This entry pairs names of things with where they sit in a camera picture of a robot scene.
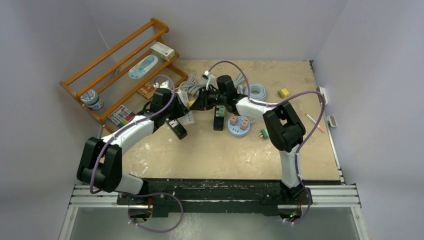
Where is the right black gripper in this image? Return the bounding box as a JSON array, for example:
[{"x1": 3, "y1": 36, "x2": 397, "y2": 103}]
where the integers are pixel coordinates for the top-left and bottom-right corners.
[{"x1": 191, "y1": 87, "x2": 227, "y2": 112}]

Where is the green plug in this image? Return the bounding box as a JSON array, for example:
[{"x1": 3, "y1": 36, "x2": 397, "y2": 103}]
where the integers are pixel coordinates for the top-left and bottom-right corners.
[
  {"x1": 215, "y1": 105, "x2": 226, "y2": 118},
  {"x1": 259, "y1": 128, "x2": 269, "y2": 140}
]

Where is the black power strip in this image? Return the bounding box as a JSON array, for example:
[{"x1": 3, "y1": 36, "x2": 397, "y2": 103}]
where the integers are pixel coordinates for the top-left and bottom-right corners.
[
  {"x1": 166, "y1": 118, "x2": 188, "y2": 140},
  {"x1": 213, "y1": 105, "x2": 225, "y2": 131}
]

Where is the white power strip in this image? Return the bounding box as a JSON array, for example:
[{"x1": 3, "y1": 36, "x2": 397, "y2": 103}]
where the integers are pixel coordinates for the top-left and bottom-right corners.
[{"x1": 176, "y1": 89, "x2": 195, "y2": 126}]

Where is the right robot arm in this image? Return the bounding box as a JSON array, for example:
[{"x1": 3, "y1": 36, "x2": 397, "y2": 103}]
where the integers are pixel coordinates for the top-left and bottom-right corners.
[{"x1": 189, "y1": 71, "x2": 306, "y2": 204}]

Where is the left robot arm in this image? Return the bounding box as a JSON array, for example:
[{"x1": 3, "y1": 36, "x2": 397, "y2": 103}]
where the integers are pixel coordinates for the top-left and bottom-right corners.
[{"x1": 76, "y1": 87, "x2": 189, "y2": 205}]

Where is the pink plug on hub left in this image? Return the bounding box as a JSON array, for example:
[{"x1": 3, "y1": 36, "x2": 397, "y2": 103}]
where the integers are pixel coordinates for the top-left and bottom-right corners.
[{"x1": 229, "y1": 114, "x2": 239, "y2": 126}]

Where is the pink plug on hub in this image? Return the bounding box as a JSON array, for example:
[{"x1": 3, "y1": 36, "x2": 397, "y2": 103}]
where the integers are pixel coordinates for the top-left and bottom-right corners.
[
  {"x1": 240, "y1": 118, "x2": 250, "y2": 131},
  {"x1": 229, "y1": 114, "x2": 239, "y2": 126}
]

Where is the pink plug on hub right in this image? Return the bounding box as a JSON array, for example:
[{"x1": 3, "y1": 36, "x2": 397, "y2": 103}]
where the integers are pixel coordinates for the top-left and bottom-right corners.
[{"x1": 240, "y1": 118, "x2": 250, "y2": 131}]

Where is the orange snack packet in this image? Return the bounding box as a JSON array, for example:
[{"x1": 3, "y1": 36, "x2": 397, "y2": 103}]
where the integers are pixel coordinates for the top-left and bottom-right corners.
[{"x1": 137, "y1": 81, "x2": 156, "y2": 100}]

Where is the blue oval package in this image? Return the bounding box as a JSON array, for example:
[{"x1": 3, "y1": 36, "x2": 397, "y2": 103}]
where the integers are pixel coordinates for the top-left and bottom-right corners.
[{"x1": 128, "y1": 55, "x2": 158, "y2": 80}]

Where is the round blue power hub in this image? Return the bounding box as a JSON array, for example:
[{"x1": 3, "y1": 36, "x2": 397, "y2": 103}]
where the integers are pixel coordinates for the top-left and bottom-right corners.
[{"x1": 227, "y1": 115, "x2": 251, "y2": 138}]

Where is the orange wooden rack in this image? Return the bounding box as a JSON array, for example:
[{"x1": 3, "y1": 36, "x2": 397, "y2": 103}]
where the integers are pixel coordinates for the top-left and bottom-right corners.
[{"x1": 60, "y1": 18, "x2": 188, "y2": 132}]

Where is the colour marker pack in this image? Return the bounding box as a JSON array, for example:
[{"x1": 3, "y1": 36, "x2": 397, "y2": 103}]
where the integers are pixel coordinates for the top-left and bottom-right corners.
[{"x1": 108, "y1": 104, "x2": 136, "y2": 128}]

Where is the white red box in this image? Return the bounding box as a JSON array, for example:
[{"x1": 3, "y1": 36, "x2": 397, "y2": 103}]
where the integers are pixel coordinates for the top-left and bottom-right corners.
[{"x1": 150, "y1": 41, "x2": 176, "y2": 61}]

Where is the blue white ceramic jar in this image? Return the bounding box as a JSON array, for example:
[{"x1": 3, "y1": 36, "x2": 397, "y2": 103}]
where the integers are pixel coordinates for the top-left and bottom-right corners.
[{"x1": 80, "y1": 89, "x2": 104, "y2": 111}]

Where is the orange white pen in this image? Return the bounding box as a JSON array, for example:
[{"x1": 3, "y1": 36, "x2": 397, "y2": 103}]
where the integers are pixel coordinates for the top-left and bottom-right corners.
[{"x1": 305, "y1": 113, "x2": 326, "y2": 133}]

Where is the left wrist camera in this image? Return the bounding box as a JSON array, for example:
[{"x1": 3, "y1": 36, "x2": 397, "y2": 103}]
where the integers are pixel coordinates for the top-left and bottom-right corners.
[{"x1": 153, "y1": 80, "x2": 174, "y2": 91}]

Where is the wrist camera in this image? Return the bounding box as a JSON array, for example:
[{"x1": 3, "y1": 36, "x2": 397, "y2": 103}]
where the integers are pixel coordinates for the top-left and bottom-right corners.
[
  {"x1": 153, "y1": 80, "x2": 174, "y2": 91},
  {"x1": 202, "y1": 70, "x2": 214, "y2": 80}
]

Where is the grey cable left bundle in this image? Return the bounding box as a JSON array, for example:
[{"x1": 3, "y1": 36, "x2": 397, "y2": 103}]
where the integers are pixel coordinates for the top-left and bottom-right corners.
[{"x1": 177, "y1": 76, "x2": 208, "y2": 97}]

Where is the grey cable bundle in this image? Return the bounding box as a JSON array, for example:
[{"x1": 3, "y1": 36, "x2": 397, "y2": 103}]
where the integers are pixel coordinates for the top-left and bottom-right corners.
[
  {"x1": 177, "y1": 76, "x2": 208, "y2": 97},
  {"x1": 233, "y1": 72, "x2": 247, "y2": 92}
]

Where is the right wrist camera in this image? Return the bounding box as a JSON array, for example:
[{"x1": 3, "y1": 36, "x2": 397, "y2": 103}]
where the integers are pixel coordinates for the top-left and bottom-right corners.
[{"x1": 202, "y1": 70, "x2": 214, "y2": 80}]

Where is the grey cable right bundle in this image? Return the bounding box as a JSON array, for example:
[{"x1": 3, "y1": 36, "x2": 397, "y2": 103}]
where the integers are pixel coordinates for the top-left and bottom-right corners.
[{"x1": 233, "y1": 72, "x2": 247, "y2": 92}]

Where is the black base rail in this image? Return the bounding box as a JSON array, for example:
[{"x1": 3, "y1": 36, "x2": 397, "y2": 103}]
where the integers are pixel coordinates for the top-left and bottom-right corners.
[{"x1": 117, "y1": 178, "x2": 311, "y2": 219}]

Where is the white wall clip upper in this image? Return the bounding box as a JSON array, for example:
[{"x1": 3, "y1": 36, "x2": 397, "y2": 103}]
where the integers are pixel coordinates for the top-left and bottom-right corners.
[{"x1": 316, "y1": 86, "x2": 329, "y2": 106}]

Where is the white wall clip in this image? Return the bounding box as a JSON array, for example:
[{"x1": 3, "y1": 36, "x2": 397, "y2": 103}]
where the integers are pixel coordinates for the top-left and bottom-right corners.
[
  {"x1": 316, "y1": 86, "x2": 329, "y2": 106},
  {"x1": 326, "y1": 115, "x2": 337, "y2": 128}
]

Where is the white wall clip lower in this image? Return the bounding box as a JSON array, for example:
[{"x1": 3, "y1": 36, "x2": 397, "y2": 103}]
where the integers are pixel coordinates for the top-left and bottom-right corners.
[{"x1": 326, "y1": 115, "x2": 337, "y2": 128}]

